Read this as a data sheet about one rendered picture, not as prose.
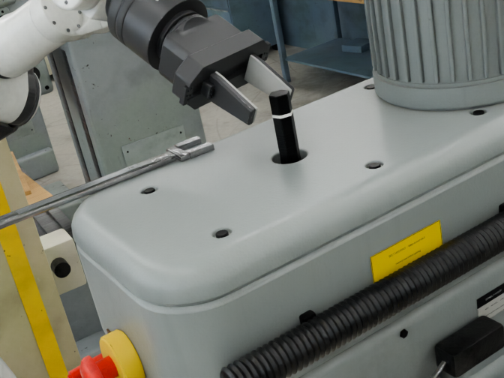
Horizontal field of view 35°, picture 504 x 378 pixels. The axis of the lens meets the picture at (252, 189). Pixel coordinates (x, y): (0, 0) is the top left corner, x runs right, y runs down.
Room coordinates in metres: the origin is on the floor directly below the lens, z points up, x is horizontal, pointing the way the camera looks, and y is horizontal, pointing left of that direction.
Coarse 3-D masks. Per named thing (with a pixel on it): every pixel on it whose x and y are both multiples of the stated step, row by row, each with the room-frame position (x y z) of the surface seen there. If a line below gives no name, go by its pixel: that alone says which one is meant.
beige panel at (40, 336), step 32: (0, 160) 2.30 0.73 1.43; (0, 192) 2.28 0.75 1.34; (32, 224) 2.31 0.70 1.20; (0, 256) 2.25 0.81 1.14; (32, 256) 2.30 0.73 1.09; (0, 288) 2.24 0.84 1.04; (32, 288) 2.28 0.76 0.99; (0, 320) 2.22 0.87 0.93; (32, 320) 2.26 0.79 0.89; (64, 320) 2.31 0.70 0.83; (0, 352) 2.20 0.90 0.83; (32, 352) 2.25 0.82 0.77; (64, 352) 2.29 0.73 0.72
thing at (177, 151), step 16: (176, 144) 0.84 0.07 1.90; (192, 144) 0.84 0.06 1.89; (208, 144) 0.82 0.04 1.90; (144, 160) 0.81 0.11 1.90; (160, 160) 0.80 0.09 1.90; (112, 176) 0.79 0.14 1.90; (128, 176) 0.79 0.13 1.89; (64, 192) 0.77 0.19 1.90; (80, 192) 0.76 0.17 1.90; (32, 208) 0.74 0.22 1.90; (48, 208) 0.75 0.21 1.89; (0, 224) 0.72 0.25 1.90
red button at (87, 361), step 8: (88, 360) 0.63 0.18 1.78; (104, 360) 0.64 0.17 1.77; (80, 368) 0.64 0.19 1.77; (88, 368) 0.63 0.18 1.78; (96, 368) 0.62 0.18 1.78; (104, 368) 0.63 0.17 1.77; (112, 368) 0.63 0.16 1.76; (88, 376) 0.62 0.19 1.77; (96, 376) 0.62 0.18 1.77; (104, 376) 0.63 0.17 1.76; (112, 376) 0.63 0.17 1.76
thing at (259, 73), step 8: (256, 56) 0.82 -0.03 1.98; (248, 64) 0.82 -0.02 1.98; (256, 64) 0.81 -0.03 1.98; (264, 64) 0.81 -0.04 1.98; (248, 72) 0.82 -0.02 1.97; (256, 72) 0.81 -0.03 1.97; (264, 72) 0.81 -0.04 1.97; (272, 72) 0.80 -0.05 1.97; (248, 80) 0.83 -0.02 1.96; (256, 80) 0.82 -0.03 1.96; (264, 80) 0.81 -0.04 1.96; (272, 80) 0.80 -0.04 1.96; (280, 80) 0.79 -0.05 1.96; (264, 88) 0.81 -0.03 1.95; (272, 88) 0.80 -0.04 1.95; (280, 88) 0.79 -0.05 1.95; (288, 88) 0.78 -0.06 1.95
